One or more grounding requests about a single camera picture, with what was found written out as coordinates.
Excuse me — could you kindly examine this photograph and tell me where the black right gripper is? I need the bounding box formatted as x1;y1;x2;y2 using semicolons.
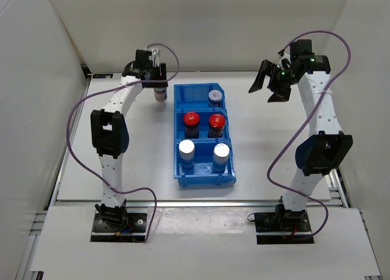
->
249;60;297;103

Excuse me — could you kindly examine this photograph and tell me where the white lid dark jar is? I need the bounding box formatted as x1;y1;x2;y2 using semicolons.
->
154;87;168;102
208;90;223;107

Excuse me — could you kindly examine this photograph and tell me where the red lid sauce jar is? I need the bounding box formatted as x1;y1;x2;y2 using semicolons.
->
208;113;226;138
183;112;200;138

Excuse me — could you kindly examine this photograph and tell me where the silver lid peppercorn jar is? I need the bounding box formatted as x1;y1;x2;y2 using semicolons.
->
212;143;230;173
179;140;195;169

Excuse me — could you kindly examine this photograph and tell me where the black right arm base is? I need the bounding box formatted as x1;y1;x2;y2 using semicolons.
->
247;204;314;245

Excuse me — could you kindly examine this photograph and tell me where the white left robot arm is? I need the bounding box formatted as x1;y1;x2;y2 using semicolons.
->
90;48;168;231

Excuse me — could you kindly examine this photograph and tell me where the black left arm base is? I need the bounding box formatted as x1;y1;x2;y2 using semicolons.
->
90;209;149;243

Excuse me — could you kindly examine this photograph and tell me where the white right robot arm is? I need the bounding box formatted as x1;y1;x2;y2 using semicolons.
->
249;53;353;231

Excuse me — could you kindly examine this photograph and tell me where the blue far storage bin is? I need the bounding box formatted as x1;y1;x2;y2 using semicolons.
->
174;83;227;112

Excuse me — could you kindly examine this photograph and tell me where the blue storage bin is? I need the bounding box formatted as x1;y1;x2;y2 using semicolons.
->
174;83;227;112
173;110;230;141
173;138;236;187

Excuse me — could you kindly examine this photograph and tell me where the blue middle storage bin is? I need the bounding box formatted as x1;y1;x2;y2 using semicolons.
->
173;110;230;141

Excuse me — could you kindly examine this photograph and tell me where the blue near storage bin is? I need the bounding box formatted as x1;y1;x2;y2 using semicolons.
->
173;138;236;187

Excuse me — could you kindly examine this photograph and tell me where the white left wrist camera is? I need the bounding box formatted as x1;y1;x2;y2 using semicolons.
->
146;47;160;67

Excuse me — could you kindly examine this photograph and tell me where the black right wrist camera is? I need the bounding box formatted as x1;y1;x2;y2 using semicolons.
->
280;39;316;63

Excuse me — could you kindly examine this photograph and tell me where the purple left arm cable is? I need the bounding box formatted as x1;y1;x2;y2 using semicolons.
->
66;43;180;243

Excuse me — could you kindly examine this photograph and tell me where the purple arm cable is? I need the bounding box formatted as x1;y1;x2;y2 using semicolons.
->
266;30;353;240
66;43;180;243

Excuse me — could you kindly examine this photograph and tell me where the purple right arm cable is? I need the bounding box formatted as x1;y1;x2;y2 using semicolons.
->
266;30;353;240

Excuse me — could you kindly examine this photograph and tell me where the aluminium table edge rail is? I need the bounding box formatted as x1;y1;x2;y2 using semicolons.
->
54;198;343;208

